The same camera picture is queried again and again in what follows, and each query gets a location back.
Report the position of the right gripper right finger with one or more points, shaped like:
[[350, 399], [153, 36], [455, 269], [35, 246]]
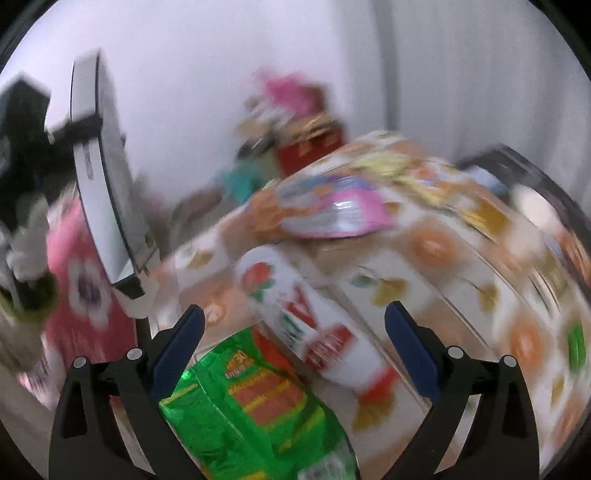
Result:
[[446, 380]]

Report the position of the red gift box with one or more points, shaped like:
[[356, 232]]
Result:
[[307, 139]]

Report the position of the small green snack packet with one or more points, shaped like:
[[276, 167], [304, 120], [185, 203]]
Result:
[[576, 345]]

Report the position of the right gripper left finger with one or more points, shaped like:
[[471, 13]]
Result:
[[145, 378]]

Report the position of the white gloved left hand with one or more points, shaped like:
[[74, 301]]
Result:
[[24, 254]]

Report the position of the large green snack bag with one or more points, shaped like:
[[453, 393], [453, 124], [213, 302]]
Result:
[[242, 413]]

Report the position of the grey charging cable box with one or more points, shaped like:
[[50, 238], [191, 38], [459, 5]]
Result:
[[118, 228]]

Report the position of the pink snack bag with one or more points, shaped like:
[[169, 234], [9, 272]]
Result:
[[322, 207]]

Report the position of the pink plastic bag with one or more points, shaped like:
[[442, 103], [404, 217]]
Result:
[[291, 93]]

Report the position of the white red drink bottle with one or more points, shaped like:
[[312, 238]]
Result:
[[313, 328]]

